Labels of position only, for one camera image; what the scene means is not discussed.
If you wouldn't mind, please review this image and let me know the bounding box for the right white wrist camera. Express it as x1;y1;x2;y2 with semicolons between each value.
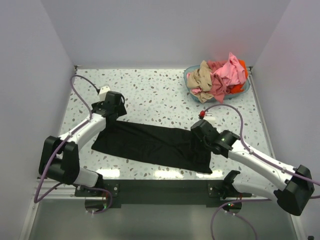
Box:
198;110;216;125

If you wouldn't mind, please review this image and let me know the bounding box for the orange t-shirt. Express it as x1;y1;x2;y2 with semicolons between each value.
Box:
228;59;248;95

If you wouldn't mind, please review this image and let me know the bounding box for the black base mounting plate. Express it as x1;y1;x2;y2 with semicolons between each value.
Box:
74;178;252;210

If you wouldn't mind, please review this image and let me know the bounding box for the black t-shirt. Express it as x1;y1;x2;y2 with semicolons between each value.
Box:
91;121;212;174

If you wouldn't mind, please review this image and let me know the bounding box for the teal plastic laundry basket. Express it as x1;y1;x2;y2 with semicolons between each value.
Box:
183;61;250;104

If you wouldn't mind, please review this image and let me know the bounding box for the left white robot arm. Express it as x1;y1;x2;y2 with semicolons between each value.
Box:
38;91;127;196

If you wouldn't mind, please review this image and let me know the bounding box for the light pink t-shirt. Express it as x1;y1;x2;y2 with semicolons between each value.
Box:
191;87;203;95

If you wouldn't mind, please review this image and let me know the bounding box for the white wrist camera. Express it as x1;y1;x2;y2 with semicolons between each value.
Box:
198;110;216;125
98;85;111;102

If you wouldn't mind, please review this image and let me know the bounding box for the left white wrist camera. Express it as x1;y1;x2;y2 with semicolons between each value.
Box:
98;85;111;102

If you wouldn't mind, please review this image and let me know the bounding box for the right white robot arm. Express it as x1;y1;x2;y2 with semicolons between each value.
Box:
190;119;315;216

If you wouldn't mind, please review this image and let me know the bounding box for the aluminium frame rail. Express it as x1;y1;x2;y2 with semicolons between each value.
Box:
31;149;308;240

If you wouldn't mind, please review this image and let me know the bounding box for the beige t-shirt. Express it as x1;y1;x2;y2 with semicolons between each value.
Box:
186;60;214;103

